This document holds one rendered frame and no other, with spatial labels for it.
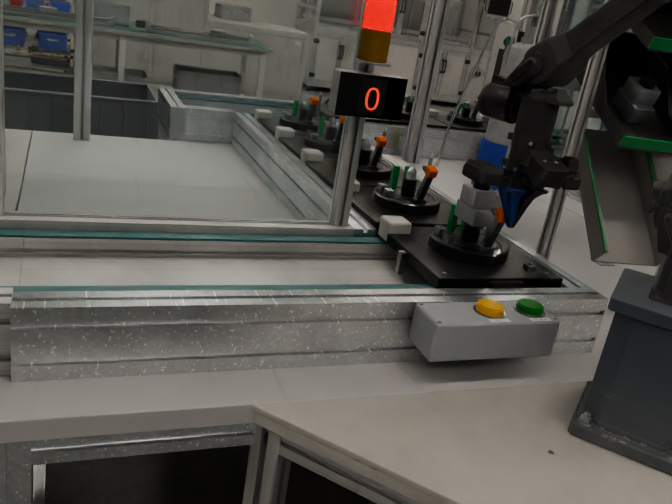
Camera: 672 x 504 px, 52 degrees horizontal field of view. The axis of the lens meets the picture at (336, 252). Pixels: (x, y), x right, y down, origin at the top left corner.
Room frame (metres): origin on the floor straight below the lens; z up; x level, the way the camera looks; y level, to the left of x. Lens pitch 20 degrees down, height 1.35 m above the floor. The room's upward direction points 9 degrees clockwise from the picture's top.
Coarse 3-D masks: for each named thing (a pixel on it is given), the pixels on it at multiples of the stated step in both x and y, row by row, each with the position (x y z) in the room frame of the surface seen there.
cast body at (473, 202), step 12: (468, 192) 1.14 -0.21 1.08; (480, 192) 1.13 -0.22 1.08; (492, 192) 1.14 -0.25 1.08; (456, 204) 1.17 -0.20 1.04; (468, 204) 1.14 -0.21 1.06; (480, 204) 1.13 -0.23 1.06; (492, 204) 1.14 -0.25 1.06; (468, 216) 1.13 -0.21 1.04; (480, 216) 1.12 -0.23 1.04; (492, 216) 1.13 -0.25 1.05
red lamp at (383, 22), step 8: (368, 0) 1.17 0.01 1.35; (376, 0) 1.16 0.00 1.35; (384, 0) 1.16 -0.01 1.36; (392, 0) 1.16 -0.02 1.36; (368, 8) 1.17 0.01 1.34; (376, 8) 1.16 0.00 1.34; (384, 8) 1.16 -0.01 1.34; (392, 8) 1.17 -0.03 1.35; (368, 16) 1.16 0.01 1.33; (376, 16) 1.16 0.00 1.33; (384, 16) 1.16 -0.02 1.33; (392, 16) 1.17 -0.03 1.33; (368, 24) 1.16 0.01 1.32; (376, 24) 1.16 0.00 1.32; (384, 24) 1.16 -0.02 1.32; (392, 24) 1.17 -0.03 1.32
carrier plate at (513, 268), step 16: (384, 240) 1.18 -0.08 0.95; (400, 240) 1.14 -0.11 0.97; (416, 240) 1.16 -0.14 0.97; (416, 256) 1.07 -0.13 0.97; (432, 256) 1.09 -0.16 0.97; (512, 256) 1.16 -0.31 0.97; (528, 256) 1.17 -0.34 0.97; (432, 272) 1.01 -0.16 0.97; (448, 272) 1.02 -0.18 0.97; (464, 272) 1.04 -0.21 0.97; (480, 272) 1.05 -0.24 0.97; (496, 272) 1.06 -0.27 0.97; (512, 272) 1.07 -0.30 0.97; (528, 272) 1.09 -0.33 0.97; (544, 272) 1.10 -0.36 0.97
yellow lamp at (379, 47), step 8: (368, 32) 1.16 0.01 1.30; (376, 32) 1.16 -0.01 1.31; (384, 32) 1.16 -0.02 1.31; (360, 40) 1.17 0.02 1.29; (368, 40) 1.16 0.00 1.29; (376, 40) 1.16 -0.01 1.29; (384, 40) 1.16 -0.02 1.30; (360, 48) 1.17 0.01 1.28; (368, 48) 1.16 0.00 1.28; (376, 48) 1.16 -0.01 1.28; (384, 48) 1.16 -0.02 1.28; (360, 56) 1.17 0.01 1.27; (368, 56) 1.16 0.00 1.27; (376, 56) 1.16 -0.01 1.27; (384, 56) 1.17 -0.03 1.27
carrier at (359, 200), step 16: (432, 160) 1.43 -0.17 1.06; (368, 192) 1.43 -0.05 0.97; (384, 192) 1.35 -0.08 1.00; (400, 192) 1.39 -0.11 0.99; (416, 192) 1.42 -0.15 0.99; (432, 192) 1.52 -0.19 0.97; (368, 208) 1.31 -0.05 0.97; (384, 208) 1.33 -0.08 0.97; (400, 208) 1.31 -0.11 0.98; (416, 208) 1.32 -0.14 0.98; (432, 208) 1.33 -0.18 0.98; (448, 208) 1.40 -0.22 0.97; (416, 224) 1.26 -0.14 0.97; (432, 224) 1.27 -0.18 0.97
